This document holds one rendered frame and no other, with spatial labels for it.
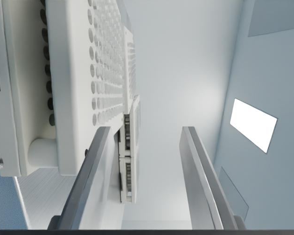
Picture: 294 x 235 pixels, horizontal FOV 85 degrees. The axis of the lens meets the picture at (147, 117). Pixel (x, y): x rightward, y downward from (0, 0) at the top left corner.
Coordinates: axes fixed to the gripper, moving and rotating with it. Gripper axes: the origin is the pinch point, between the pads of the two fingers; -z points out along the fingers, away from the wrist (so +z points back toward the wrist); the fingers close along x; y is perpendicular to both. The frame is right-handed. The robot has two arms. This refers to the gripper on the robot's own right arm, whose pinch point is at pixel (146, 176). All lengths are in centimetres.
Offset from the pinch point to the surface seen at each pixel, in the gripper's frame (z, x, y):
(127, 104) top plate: -35.4, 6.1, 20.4
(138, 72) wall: -339, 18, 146
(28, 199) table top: -3.1, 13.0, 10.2
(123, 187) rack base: -32, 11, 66
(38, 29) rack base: -12.5, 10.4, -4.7
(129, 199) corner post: -29, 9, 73
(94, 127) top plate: -8.1, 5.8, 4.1
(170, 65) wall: -343, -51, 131
